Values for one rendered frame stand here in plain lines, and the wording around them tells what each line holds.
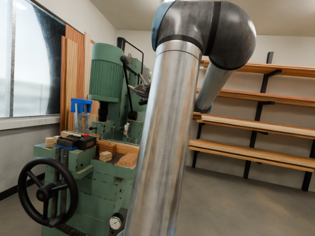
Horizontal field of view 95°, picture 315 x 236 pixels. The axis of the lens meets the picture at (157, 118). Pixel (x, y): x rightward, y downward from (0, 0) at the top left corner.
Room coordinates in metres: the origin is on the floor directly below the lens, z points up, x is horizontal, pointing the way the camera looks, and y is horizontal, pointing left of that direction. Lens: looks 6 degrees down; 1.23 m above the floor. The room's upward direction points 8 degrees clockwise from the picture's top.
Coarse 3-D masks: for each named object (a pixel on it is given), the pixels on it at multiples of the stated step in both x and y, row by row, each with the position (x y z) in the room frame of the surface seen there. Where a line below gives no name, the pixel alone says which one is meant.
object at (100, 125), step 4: (108, 120) 0.95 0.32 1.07; (92, 124) 0.84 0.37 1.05; (96, 124) 0.83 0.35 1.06; (100, 124) 0.83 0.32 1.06; (104, 124) 0.85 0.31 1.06; (108, 124) 0.89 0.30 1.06; (112, 124) 0.94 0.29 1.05; (100, 128) 0.83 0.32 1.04; (104, 128) 0.85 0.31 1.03; (108, 128) 0.90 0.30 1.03; (112, 128) 0.95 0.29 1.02; (92, 132) 0.84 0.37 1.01; (96, 132) 0.83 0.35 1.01; (100, 132) 0.83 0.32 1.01; (104, 132) 0.85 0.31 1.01; (108, 132) 0.90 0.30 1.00
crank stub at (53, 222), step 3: (63, 213) 0.51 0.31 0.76; (57, 216) 0.49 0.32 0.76; (60, 216) 0.50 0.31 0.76; (63, 216) 0.51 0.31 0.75; (54, 219) 0.48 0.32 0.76; (57, 219) 0.48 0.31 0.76; (60, 219) 0.49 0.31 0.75; (51, 222) 0.47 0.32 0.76; (54, 222) 0.47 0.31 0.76; (57, 222) 0.48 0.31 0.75; (48, 225) 0.46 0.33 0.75; (51, 225) 0.46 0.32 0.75; (54, 225) 0.47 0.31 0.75
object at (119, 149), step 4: (116, 148) 0.85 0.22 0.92; (120, 148) 0.84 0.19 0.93; (124, 148) 0.84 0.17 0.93; (128, 148) 0.83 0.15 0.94; (132, 148) 0.83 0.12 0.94; (120, 152) 0.84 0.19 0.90; (124, 152) 0.84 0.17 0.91; (128, 152) 0.83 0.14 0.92; (132, 152) 0.83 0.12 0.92; (136, 152) 0.82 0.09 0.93
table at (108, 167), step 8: (40, 144) 0.81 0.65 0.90; (56, 144) 0.84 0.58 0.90; (40, 152) 0.77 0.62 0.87; (48, 152) 0.76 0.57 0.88; (96, 160) 0.70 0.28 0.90; (112, 160) 0.73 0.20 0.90; (48, 168) 0.65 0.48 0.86; (88, 168) 0.67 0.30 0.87; (96, 168) 0.70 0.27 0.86; (104, 168) 0.69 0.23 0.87; (112, 168) 0.68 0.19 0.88; (120, 168) 0.67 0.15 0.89; (128, 168) 0.67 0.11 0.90; (80, 176) 0.61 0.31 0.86; (120, 176) 0.67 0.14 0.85; (128, 176) 0.66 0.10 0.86
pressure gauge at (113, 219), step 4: (112, 216) 0.61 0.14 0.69; (116, 216) 0.61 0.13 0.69; (120, 216) 0.62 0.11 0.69; (112, 220) 0.61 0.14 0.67; (116, 220) 0.61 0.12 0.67; (120, 220) 0.60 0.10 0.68; (112, 224) 0.61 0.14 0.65; (116, 224) 0.60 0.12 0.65; (120, 224) 0.60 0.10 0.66; (112, 228) 0.61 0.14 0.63; (116, 228) 0.60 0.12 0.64
